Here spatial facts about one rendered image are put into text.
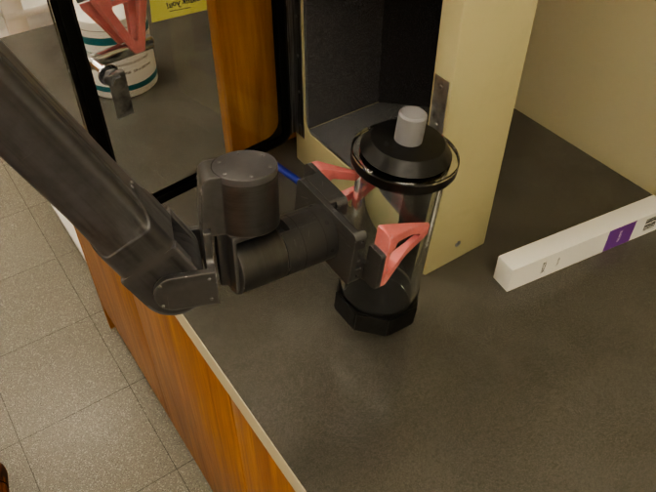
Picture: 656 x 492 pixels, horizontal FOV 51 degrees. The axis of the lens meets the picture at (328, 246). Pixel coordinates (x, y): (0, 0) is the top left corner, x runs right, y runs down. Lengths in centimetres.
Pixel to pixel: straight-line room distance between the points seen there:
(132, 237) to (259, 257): 11
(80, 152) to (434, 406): 48
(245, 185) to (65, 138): 14
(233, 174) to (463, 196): 38
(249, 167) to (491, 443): 41
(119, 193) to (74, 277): 179
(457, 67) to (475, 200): 23
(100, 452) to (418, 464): 128
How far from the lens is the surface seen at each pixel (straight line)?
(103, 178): 56
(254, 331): 87
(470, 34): 73
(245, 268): 61
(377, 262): 65
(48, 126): 55
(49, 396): 208
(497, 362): 86
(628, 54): 115
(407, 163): 65
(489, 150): 86
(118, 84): 84
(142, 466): 188
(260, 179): 57
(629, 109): 117
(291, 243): 63
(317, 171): 70
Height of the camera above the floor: 161
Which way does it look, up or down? 44 degrees down
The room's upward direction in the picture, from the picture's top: straight up
